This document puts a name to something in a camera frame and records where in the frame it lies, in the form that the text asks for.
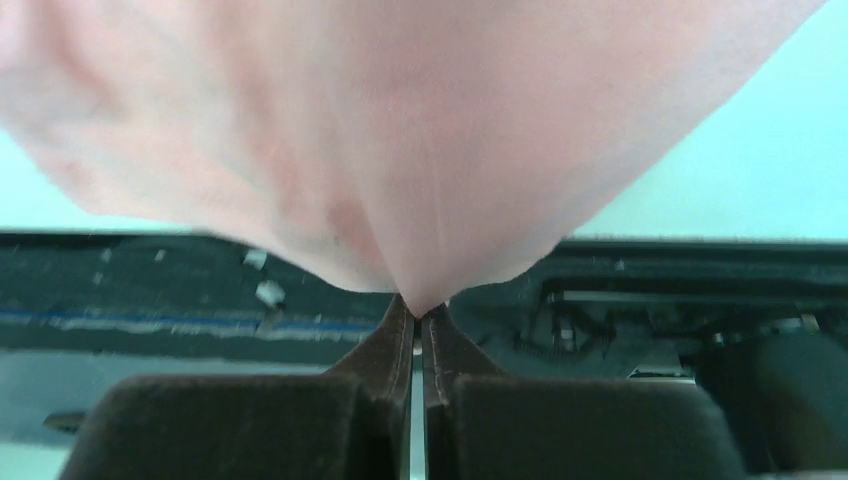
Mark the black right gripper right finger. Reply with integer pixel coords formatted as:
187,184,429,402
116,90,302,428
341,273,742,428
421,306,747,479

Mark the pink t-shirt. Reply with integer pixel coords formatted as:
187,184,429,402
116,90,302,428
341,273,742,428
1,1,820,315

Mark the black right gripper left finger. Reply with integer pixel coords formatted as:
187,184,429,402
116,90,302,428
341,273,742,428
61,298,414,479

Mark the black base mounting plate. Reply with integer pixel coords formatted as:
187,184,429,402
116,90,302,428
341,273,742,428
1,234,847,376

